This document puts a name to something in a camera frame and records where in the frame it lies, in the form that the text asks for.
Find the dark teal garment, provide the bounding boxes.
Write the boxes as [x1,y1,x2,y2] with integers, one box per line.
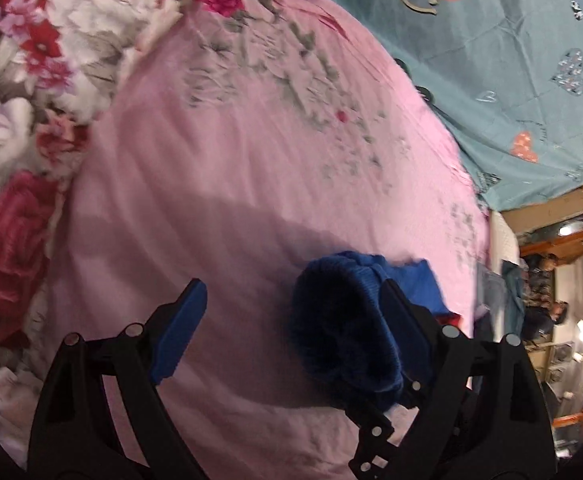
[501,260,526,336]

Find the wooden display cabinet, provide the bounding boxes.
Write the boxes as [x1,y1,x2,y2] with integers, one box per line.
[501,134,583,461]

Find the pink floral bed sheet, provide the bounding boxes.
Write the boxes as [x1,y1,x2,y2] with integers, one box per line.
[0,0,493,480]

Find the teal heart print blanket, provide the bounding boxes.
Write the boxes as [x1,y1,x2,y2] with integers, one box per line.
[333,0,583,211]

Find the white fleece blanket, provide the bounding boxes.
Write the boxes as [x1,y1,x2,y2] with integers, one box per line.
[489,211,519,274]

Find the grey blue garment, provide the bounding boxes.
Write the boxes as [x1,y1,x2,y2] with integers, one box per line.
[474,263,506,341]

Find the red white floral quilt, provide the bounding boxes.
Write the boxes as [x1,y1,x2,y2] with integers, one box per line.
[0,0,243,386]

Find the blue and red pants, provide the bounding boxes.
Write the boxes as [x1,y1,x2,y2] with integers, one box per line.
[290,252,462,413]

